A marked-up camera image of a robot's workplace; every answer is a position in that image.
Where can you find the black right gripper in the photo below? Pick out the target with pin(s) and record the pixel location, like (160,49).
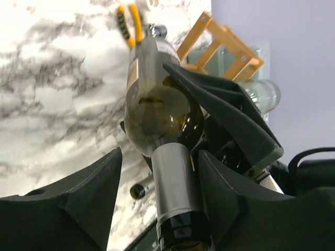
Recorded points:
(235,132)

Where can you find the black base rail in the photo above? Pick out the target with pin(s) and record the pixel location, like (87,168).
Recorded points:
(146,241)

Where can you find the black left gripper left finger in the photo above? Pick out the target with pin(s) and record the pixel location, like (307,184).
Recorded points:
(73,213)

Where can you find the silver metal clamp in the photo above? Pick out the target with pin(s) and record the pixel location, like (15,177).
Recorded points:
(157,30)

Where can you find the round clear glass bottle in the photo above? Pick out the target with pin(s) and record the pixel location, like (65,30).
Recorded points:
(263,92)

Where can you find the green wine bottle white label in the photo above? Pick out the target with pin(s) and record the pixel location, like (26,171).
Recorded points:
(142,188)

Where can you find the yellow handled pliers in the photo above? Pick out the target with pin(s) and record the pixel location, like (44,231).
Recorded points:
(132,32)

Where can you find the green bottle Primitivo label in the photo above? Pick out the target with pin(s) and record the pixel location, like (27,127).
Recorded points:
(164,123)

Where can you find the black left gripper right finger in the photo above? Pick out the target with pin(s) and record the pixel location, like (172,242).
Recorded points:
(246,216)

